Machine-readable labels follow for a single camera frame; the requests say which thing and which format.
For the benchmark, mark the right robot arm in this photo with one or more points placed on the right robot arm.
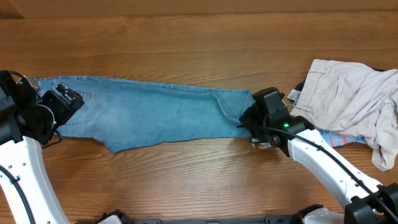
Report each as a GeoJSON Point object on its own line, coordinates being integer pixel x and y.
{"type": "Point", "coordinates": [363, 199]}

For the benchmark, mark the light blue denim jeans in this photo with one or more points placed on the light blue denim jeans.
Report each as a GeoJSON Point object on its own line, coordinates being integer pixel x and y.
{"type": "Point", "coordinates": [127, 114]}

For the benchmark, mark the beige cotton trousers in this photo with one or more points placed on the beige cotton trousers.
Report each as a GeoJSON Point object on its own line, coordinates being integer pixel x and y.
{"type": "Point", "coordinates": [353, 99]}

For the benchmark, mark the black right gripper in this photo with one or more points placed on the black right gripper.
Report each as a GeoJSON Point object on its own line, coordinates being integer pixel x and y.
{"type": "Point", "coordinates": [249, 117]}

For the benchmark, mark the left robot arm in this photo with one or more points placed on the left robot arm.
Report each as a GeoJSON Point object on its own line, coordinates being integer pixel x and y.
{"type": "Point", "coordinates": [28, 123]}

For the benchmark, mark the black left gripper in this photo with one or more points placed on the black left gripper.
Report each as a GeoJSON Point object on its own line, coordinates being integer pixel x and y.
{"type": "Point", "coordinates": [66, 110]}

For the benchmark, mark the blue printed t-shirt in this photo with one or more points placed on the blue printed t-shirt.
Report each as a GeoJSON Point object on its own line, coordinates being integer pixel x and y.
{"type": "Point", "coordinates": [335, 139]}

